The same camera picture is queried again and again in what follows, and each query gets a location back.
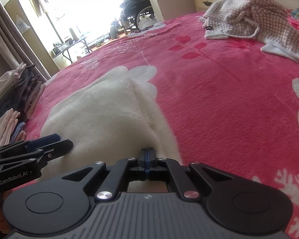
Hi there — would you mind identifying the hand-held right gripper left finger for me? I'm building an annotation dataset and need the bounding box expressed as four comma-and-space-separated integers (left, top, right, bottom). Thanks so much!
61, 148, 148, 202

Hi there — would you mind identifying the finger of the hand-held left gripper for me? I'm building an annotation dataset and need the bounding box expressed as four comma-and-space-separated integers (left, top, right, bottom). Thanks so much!
0, 134, 61, 159
0, 139, 74, 172

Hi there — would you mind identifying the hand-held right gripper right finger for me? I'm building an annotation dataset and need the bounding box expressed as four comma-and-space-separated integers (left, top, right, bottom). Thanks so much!
147, 148, 233, 201

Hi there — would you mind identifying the stack of white clothes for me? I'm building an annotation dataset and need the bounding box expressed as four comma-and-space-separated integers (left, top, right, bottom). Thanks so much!
0, 108, 28, 150

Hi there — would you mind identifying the cream fleece garment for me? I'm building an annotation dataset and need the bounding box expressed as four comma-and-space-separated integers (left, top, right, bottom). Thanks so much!
40, 65, 183, 181

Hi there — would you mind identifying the stack of dark folded clothes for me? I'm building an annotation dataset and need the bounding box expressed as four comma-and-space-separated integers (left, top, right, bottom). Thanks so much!
0, 63, 46, 120

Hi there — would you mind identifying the pink floral blanket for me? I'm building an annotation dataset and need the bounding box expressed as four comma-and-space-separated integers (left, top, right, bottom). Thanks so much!
22, 6, 299, 239

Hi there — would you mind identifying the folding table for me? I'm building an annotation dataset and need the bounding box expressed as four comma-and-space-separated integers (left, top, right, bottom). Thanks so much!
52, 35, 93, 65

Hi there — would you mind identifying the beige curtain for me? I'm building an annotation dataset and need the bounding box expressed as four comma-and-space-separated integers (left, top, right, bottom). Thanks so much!
0, 0, 53, 80

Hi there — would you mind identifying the cream cabinet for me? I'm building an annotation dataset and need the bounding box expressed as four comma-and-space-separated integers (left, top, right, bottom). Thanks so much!
4, 0, 61, 71

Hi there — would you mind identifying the hanging plastic bag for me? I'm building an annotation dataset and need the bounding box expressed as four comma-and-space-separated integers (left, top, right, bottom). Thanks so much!
15, 14, 31, 32

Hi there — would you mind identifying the white plastic bag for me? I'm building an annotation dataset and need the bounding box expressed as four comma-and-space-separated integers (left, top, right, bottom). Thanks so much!
138, 16, 155, 30

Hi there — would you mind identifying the black wheelchair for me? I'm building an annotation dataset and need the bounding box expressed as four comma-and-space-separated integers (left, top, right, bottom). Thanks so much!
109, 0, 157, 39

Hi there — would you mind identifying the cream nightstand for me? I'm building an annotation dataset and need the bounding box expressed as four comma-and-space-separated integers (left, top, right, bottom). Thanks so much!
190, 0, 228, 13

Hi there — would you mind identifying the checked knit cardigan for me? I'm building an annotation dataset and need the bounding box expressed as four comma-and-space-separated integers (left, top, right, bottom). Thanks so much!
198, 0, 299, 64

